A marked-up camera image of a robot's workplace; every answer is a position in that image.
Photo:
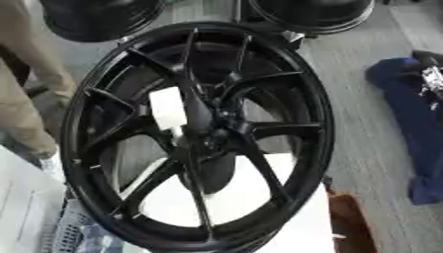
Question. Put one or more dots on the white table panel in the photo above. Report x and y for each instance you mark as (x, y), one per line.
(23, 204)

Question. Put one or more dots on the blue cloth bag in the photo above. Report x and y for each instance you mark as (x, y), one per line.
(412, 125)

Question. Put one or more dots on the black spoked wheel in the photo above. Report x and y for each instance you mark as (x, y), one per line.
(300, 99)

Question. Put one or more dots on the person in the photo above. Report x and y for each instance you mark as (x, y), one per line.
(26, 99)

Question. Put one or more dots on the brown cardboard box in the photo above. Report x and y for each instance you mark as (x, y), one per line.
(350, 224)

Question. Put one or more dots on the black round wheel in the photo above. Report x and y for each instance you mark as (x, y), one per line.
(98, 18)
(314, 15)

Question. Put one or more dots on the blue patterned plastic bag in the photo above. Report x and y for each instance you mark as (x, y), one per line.
(78, 234)

